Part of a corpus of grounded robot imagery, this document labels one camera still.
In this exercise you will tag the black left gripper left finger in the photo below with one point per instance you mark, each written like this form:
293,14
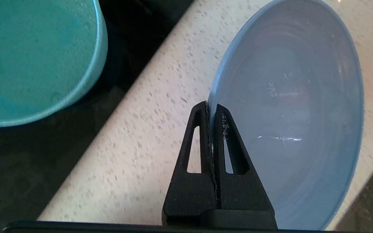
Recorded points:
189,197

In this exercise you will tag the blue plate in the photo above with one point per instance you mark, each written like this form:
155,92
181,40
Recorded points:
287,97

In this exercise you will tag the teal bowl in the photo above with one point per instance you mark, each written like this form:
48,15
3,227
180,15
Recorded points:
34,58

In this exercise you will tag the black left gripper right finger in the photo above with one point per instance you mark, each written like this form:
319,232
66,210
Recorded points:
244,200

